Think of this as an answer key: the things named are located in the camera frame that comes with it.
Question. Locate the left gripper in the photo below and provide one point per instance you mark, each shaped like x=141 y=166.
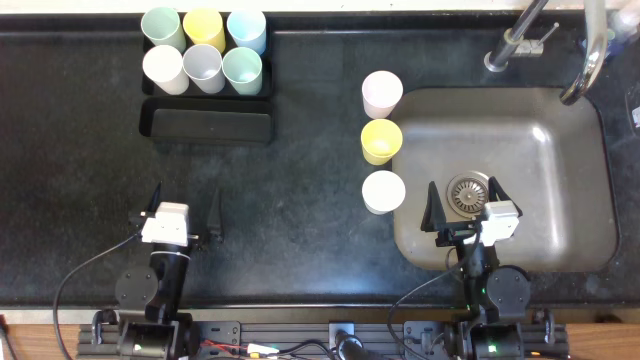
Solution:
x=199 y=240

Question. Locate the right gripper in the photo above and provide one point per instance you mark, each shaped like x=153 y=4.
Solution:
x=457 y=232

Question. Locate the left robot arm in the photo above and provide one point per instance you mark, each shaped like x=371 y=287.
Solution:
x=136 y=287

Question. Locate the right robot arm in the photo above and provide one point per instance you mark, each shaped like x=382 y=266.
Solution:
x=507 y=290

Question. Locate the steel sink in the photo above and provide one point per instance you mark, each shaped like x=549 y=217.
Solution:
x=545 y=190

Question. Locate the white cup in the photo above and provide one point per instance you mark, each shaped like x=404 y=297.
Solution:
x=383 y=191
x=162 y=66

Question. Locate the black tray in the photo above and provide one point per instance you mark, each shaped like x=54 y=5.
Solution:
x=210 y=124
x=269 y=75

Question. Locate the yellow cup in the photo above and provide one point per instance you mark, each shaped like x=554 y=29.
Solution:
x=381 y=140
x=202 y=26

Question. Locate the pale pink cup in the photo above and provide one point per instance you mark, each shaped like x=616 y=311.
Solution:
x=382 y=91

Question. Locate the grey cup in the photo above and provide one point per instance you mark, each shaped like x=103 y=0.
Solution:
x=202 y=65

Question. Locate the green cup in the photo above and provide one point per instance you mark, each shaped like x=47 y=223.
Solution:
x=161 y=26
x=242 y=67

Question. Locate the blue cup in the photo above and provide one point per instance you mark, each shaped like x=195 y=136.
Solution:
x=246 y=27

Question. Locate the steel tap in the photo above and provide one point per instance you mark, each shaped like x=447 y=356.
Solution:
x=595 y=50

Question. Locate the blue soap bottle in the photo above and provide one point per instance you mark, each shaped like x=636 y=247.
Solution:
x=625 y=22

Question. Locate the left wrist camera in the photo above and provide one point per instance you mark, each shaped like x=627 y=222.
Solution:
x=166 y=225

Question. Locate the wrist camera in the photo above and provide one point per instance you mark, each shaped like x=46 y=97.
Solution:
x=166 y=225
x=499 y=222

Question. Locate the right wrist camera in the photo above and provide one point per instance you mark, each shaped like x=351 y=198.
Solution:
x=499 y=222

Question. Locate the mounting rail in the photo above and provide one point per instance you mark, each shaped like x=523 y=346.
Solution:
x=300 y=336

